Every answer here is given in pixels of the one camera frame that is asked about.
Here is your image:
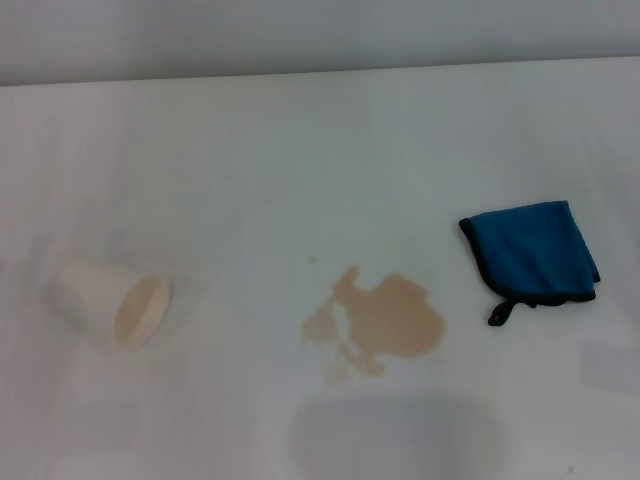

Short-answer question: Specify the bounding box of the brown water stain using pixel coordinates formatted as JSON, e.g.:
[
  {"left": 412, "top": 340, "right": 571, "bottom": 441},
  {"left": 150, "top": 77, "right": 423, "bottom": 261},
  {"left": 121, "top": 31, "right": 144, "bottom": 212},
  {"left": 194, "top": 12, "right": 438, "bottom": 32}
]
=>
[{"left": 300, "top": 265, "right": 448, "bottom": 386}]

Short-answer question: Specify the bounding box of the white paper cup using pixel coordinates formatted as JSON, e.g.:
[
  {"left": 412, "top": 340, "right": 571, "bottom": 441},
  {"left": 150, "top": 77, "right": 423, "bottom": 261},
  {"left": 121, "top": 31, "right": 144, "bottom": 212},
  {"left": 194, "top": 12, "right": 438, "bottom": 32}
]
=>
[{"left": 49, "top": 259, "right": 174, "bottom": 354}]

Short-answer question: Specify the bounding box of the blue rag with black edging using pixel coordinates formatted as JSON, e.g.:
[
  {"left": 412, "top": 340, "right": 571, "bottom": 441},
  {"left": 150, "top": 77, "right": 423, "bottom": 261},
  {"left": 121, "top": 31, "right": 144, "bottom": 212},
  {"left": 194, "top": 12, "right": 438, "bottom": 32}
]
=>
[{"left": 458, "top": 200, "right": 603, "bottom": 329}]

